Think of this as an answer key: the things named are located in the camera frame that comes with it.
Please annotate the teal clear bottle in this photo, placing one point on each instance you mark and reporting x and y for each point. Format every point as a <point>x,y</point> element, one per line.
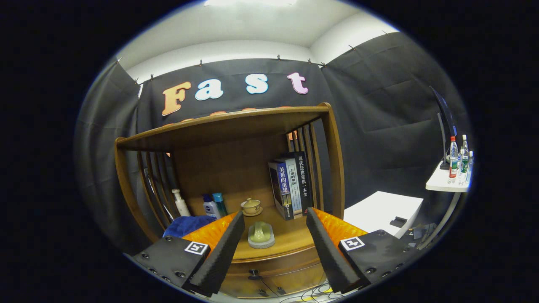
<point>220,202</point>

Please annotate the white bottle blue cap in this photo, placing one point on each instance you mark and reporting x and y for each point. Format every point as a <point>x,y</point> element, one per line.
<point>209,208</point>

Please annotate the black electronics box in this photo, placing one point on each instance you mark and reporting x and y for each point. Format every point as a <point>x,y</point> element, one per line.
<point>421,233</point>

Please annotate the wooden drawer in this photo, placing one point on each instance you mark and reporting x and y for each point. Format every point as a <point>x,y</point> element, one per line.
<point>294,277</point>

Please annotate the white side table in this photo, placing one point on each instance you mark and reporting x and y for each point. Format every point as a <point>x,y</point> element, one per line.
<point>440,181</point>

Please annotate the white box unit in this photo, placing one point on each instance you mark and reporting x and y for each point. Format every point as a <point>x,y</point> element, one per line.
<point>379,208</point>

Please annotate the white pump bottle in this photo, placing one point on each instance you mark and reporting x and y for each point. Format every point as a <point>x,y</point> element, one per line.
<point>181,206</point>

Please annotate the black monitor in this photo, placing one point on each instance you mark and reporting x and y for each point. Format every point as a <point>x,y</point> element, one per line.
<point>442,109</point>

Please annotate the beige lidded teacup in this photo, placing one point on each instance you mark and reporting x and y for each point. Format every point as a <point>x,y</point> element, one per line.
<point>251,205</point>

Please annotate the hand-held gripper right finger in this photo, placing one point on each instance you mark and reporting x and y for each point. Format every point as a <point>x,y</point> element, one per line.
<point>328,252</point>

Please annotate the blue towel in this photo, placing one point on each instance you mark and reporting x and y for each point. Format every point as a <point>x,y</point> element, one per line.
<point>185,225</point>

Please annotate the green label water bottle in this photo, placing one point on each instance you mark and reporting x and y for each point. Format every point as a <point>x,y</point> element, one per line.
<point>464,162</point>

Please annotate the small black block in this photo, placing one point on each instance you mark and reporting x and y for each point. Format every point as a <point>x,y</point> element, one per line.
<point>398,222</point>

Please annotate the blue spine book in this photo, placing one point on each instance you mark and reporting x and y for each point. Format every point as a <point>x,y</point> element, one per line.
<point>283,189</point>

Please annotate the wooden cabinet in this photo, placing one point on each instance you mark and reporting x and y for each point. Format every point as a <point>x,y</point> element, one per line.
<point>227,168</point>

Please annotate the ceiling light panel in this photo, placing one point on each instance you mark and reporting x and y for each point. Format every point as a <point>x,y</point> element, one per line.
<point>252,2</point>

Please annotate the wooden countertop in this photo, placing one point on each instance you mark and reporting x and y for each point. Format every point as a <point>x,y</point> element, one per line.
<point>290,240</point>

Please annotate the pale spine book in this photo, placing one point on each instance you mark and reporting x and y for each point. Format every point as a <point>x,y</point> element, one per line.
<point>294,185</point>

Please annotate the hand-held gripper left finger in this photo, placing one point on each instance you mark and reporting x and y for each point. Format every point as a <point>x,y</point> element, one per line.
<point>223,252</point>

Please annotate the yellow black floor tape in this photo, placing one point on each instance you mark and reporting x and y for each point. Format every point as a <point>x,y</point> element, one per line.
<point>316,298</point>

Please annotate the red label water bottle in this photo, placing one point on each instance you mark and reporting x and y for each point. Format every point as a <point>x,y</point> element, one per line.
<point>453,164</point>

